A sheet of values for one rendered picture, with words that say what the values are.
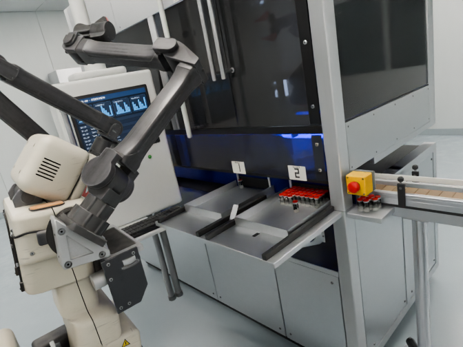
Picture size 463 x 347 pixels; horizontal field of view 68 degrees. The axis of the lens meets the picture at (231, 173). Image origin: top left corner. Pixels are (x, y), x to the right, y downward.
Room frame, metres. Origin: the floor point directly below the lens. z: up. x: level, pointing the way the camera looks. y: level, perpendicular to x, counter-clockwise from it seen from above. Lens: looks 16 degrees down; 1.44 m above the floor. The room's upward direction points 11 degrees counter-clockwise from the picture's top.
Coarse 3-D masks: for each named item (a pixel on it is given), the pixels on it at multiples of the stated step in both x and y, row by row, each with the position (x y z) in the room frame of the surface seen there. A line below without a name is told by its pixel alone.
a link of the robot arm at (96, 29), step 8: (96, 24) 1.18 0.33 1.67; (104, 24) 1.17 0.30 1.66; (112, 24) 1.21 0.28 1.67; (72, 32) 1.17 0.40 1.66; (96, 32) 1.17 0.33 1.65; (104, 32) 1.16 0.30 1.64; (112, 32) 1.20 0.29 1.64; (64, 40) 1.15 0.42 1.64; (72, 40) 1.14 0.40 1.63; (96, 40) 1.17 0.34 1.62; (104, 40) 1.17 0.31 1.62
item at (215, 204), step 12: (216, 192) 1.62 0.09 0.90; (228, 192) 1.64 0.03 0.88; (240, 192) 1.60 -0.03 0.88; (252, 192) 1.57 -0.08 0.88; (264, 192) 1.47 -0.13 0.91; (192, 204) 1.52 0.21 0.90; (204, 204) 1.53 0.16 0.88; (216, 204) 1.50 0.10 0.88; (228, 204) 1.47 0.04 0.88; (240, 204) 1.37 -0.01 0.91; (216, 216) 1.32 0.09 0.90
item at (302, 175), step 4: (288, 168) 1.34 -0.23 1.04; (292, 168) 1.32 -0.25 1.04; (296, 168) 1.31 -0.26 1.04; (300, 168) 1.29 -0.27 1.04; (304, 168) 1.28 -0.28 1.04; (292, 172) 1.32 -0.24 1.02; (300, 172) 1.29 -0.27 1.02; (304, 172) 1.28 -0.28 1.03; (292, 176) 1.33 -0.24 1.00; (300, 176) 1.29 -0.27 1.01; (304, 176) 1.28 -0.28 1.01; (304, 180) 1.28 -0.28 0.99
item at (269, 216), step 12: (264, 204) 1.35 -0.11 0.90; (276, 204) 1.36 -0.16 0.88; (300, 204) 1.31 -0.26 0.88; (324, 204) 1.19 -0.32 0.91; (240, 216) 1.25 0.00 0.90; (252, 216) 1.28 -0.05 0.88; (264, 216) 1.26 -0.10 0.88; (276, 216) 1.24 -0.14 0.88; (288, 216) 1.22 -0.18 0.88; (300, 216) 1.20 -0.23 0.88; (312, 216) 1.13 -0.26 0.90; (252, 228) 1.17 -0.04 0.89; (264, 228) 1.12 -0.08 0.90; (276, 228) 1.07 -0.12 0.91; (288, 228) 1.12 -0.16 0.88
